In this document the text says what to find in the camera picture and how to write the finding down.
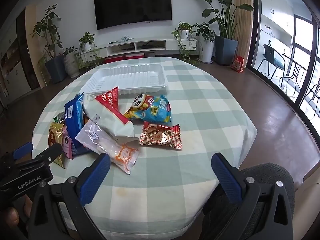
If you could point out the right red storage box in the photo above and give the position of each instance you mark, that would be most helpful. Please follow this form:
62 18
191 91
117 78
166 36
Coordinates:
135 56

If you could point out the red storage box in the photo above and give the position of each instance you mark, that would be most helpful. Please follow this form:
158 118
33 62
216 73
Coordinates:
135 56
114 58

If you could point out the black balcony chair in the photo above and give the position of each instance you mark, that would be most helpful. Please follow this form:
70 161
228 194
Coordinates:
271 62
312 98

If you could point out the person's left hand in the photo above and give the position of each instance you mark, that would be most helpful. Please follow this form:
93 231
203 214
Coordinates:
11 216

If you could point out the pink snack packet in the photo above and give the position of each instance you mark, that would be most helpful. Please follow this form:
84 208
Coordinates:
66 144

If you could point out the red gift bag on floor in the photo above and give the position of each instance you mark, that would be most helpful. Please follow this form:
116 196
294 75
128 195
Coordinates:
238 64

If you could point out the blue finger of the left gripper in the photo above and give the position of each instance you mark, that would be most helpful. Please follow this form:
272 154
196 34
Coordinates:
22 151

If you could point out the gold red snack packet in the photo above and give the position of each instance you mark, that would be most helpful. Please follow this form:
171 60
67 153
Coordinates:
56 136

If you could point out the trailing plant on stand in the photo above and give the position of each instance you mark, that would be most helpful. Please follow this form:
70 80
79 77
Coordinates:
187 44

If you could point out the beige curtain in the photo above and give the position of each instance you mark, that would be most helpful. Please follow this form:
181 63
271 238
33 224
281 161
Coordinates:
243 32

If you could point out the clear white orange snack packet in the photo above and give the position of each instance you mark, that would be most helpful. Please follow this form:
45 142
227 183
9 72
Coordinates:
97 140

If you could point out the black wall television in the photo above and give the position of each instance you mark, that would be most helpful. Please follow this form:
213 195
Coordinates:
110 13

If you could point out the left red storage box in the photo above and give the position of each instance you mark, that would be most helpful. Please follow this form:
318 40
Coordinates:
114 58

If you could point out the left tree in dark pot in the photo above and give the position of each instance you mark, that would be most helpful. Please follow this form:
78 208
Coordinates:
47 29

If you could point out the small grey pot under console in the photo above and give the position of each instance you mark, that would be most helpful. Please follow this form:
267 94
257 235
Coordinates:
150 54

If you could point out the black balcony table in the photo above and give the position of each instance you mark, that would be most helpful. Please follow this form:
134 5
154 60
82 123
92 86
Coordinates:
295 74

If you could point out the blue snack packet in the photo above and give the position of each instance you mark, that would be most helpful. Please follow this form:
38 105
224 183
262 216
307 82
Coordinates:
74 120

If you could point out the red patterned candy packet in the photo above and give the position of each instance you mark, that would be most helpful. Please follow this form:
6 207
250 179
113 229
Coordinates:
161 135

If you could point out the white tv console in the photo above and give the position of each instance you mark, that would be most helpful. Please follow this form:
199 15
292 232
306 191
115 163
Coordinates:
141 45

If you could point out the plant in white tall pot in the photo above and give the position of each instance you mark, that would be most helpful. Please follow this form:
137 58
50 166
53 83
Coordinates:
206 39

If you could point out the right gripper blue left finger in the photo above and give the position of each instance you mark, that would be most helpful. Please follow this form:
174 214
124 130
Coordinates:
92 177

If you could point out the small trailing plant on console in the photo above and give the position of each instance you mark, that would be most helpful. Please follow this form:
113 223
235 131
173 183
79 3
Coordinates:
87 55

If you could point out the white red long snack bag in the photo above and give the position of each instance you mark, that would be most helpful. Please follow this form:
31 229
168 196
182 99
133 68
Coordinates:
103 109

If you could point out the wooden cabinet shelf unit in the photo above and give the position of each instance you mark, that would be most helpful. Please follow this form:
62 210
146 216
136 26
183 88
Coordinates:
17 73

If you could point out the blue panda snack bag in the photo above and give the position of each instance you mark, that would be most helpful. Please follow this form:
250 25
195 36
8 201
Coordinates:
150 108

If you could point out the black sesame snack packet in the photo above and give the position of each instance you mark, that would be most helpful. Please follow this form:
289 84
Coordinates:
60 118

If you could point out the plant in white ribbed pot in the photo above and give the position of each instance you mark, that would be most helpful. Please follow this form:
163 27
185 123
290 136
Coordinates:
71 66

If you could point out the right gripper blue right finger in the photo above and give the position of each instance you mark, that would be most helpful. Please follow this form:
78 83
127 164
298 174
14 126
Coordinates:
229 177

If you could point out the tall plant in blue pot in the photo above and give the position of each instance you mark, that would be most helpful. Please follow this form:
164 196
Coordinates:
225 44

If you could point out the white plastic tray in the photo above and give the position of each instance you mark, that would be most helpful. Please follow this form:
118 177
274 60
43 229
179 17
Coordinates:
130 79

